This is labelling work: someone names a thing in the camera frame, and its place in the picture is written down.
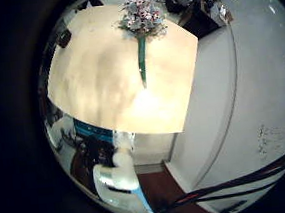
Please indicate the small black device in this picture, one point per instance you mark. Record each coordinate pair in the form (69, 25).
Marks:
(63, 38)

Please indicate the pink white flower bouquet green stem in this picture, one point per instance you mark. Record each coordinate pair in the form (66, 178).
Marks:
(142, 53)

